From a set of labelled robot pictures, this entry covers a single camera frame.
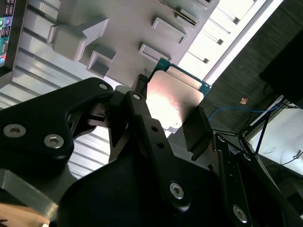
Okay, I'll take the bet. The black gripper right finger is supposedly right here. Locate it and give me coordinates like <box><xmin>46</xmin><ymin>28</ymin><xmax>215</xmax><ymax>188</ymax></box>
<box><xmin>182</xmin><ymin>105</ymin><xmax>296</xmax><ymax>227</ymax></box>

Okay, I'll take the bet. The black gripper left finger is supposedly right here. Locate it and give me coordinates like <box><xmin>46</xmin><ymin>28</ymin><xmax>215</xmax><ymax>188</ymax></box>
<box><xmin>0</xmin><ymin>73</ymin><xmax>191</xmax><ymax>223</ymax></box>

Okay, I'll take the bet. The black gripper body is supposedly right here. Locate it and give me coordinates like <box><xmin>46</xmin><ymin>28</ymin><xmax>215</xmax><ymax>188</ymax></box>
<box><xmin>51</xmin><ymin>151</ymin><xmax>228</xmax><ymax>227</ymax></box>

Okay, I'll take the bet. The silver CPU green board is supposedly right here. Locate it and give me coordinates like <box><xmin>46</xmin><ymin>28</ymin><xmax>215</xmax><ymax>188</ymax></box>
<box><xmin>144</xmin><ymin>58</ymin><xmax>211</xmax><ymax>135</ymax></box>

